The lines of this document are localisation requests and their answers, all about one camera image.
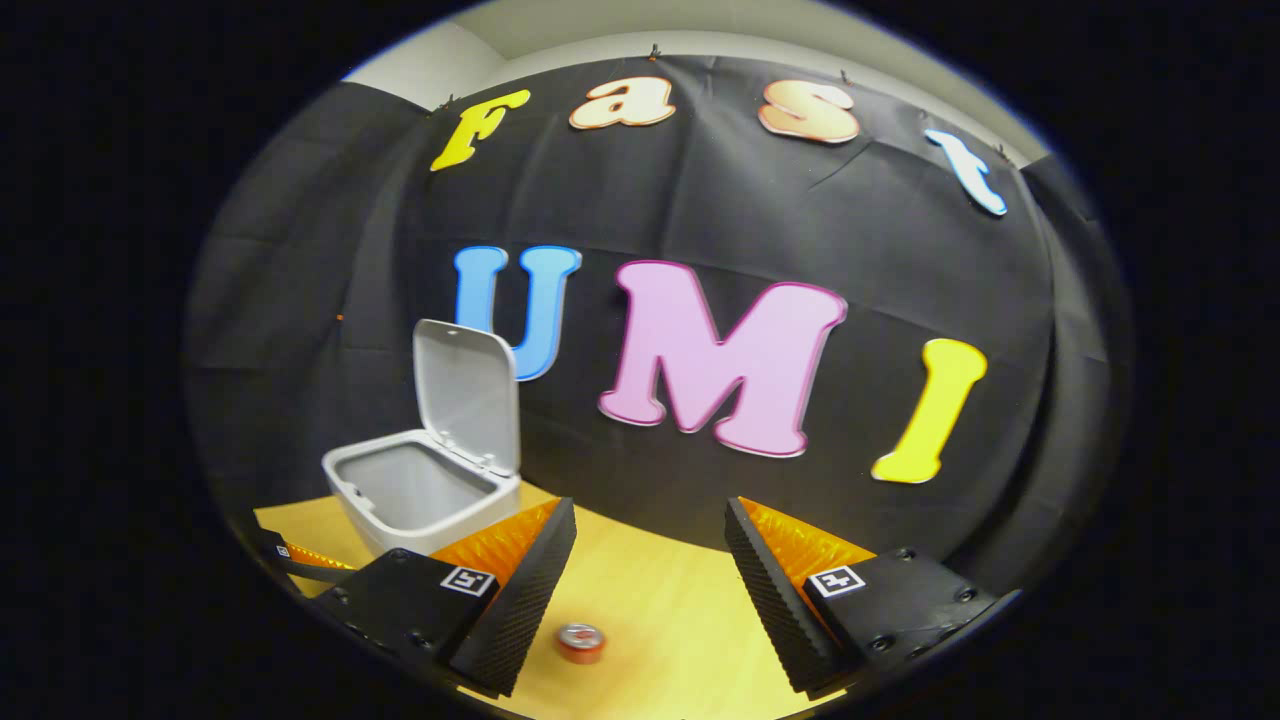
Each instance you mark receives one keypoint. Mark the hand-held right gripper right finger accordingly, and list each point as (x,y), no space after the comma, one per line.
(775,600)

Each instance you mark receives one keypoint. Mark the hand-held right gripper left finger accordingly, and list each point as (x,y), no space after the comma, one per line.
(520,600)

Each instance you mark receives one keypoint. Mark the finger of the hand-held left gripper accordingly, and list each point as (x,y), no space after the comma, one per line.
(300,562)

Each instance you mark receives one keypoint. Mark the orange pop can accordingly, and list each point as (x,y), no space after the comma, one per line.
(581,643)

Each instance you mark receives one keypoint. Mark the white desktop garbage bin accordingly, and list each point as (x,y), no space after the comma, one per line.
(430,490)

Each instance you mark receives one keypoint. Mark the wooden desktop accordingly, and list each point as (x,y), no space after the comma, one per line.
(660,610)

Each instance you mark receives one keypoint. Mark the black backdrop cloth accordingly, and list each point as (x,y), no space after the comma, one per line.
(700,200)

